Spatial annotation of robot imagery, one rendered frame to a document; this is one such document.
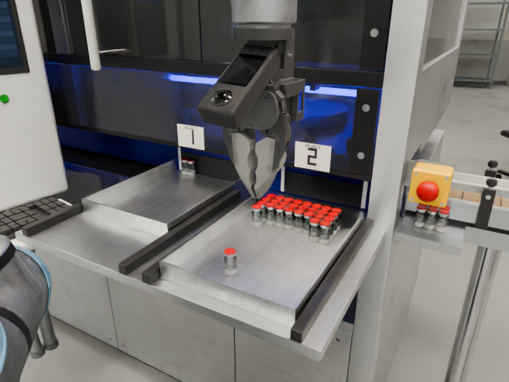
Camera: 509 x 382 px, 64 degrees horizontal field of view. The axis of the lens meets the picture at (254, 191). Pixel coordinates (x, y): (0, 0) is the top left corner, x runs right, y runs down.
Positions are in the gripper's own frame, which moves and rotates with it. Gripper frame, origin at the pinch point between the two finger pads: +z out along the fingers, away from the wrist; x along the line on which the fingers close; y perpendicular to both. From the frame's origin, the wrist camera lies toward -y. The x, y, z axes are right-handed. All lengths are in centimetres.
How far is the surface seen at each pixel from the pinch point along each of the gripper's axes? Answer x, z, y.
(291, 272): 0.2, 21.4, 14.3
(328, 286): -7.7, 19.5, 11.2
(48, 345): 97, 89, 20
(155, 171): 54, 19, 38
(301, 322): -7.3, 19.5, 1.0
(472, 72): 8, 86, 981
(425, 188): -17.6, 8.9, 35.6
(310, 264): -1.7, 21.3, 18.4
